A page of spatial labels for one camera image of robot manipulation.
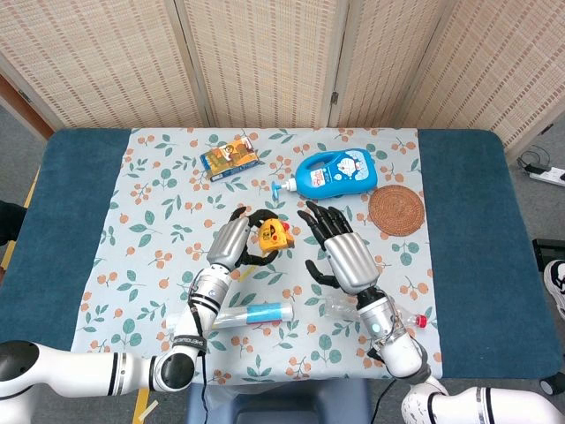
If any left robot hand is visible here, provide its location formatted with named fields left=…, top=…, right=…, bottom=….
left=205, top=207, right=283, bottom=271

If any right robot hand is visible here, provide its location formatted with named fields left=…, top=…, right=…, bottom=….
left=297, top=201, right=381, bottom=296

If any yellow tape measure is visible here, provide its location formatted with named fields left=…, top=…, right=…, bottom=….
left=237, top=218, right=296, bottom=283

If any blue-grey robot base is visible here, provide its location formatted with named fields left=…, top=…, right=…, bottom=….
left=185, top=378, right=373, bottom=424

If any clear plastic bottle red label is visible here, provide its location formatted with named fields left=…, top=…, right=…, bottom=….
left=324, top=296, right=429, bottom=330

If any round woven rattan coaster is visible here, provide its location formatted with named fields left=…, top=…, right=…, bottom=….
left=368, top=185, right=426, bottom=238

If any floral tablecloth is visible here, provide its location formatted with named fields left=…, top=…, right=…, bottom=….
left=72, top=127, right=443, bottom=385

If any food wrap roll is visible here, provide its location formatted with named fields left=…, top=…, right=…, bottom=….
left=165, top=301, right=295, bottom=333

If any blue and gold box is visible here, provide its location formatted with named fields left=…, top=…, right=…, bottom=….
left=200, top=136, right=260, bottom=183

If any blue pump bottle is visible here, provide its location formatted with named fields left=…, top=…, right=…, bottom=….
left=269, top=148, right=379, bottom=201

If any woven folding screen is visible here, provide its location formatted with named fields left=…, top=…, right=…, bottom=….
left=0, top=0, right=565, bottom=151

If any black box on floor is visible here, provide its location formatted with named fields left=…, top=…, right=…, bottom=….
left=531, top=238, right=565, bottom=267

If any white power strip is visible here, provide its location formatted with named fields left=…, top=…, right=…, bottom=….
left=529, top=166, right=565, bottom=186

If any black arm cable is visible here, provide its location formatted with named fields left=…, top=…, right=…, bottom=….
left=186, top=286, right=210, bottom=424

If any black power adapter cable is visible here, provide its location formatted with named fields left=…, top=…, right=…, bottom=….
left=516, top=148, right=554, bottom=174

